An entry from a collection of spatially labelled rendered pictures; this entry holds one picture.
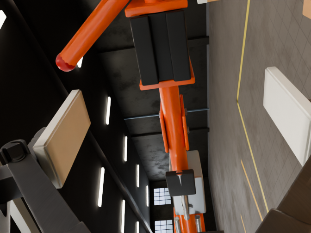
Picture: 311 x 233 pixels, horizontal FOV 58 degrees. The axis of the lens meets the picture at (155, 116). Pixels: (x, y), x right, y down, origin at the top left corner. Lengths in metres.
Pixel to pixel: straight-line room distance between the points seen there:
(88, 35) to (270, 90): 0.20
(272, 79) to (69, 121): 0.13
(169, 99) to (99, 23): 0.11
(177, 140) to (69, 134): 0.19
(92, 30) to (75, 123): 0.15
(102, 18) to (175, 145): 0.17
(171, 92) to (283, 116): 0.16
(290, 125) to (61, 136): 0.13
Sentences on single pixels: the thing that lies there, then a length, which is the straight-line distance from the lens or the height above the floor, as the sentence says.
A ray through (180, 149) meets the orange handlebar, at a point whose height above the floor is 1.18.
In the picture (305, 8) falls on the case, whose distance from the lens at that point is 0.57.
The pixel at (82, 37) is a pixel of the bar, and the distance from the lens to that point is 0.33.
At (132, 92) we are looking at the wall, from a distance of 11.88.
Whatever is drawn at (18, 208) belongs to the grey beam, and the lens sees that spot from 3.60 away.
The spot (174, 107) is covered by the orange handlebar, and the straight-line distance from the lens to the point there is 0.32.
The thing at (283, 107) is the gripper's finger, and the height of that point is 1.12.
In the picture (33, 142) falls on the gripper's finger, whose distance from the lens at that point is 0.18.
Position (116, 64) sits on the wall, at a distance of 10.84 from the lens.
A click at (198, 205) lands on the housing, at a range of 0.42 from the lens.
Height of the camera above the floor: 1.17
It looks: 6 degrees up
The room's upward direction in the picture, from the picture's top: 97 degrees counter-clockwise
